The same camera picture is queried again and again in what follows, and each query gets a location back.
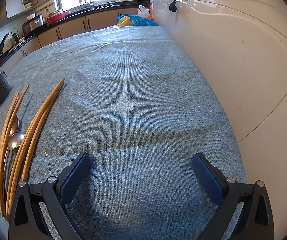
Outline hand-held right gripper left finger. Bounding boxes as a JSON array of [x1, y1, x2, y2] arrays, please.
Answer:
[[8, 152, 91, 240]]

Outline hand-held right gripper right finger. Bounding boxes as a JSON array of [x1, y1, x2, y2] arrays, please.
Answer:
[[192, 152, 275, 240]]

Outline bunch of wooden chopsticks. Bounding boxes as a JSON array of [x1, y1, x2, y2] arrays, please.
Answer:
[[0, 77, 66, 222]]

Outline beige lower kitchen cabinets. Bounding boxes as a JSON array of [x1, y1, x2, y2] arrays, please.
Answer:
[[0, 7, 154, 80]]

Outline beige kitchen cabinets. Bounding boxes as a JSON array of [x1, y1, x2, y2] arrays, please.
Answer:
[[0, 0, 56, 30], [0, 7, 154, 80]]

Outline silver countertop appliance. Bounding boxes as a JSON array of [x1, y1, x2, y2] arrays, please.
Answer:
[[22, 15, 47, 36]]

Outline red basin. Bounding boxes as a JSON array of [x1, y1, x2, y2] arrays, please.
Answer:
[[46, 11, 67, 25]]

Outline yellow plastic bag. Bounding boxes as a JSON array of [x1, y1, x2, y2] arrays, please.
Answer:
[[116, 16, 130, 27]]

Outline blue plastic bag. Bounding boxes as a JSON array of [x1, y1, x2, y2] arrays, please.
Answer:
[[116, 14, 159, 27]]

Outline black kitchen countertop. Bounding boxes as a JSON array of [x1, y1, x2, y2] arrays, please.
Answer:
[[0, 1, 150, 73]]

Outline dish rack with bowls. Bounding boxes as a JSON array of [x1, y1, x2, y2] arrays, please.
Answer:
[[22, 0, 38, 11]]

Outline white plastic bag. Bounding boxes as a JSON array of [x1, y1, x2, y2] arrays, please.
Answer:
[[137, 4, 151, 20]]

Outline beige upper kitchen cabinets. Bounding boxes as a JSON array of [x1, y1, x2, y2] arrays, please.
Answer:
[[0, 0, 56, 30]]

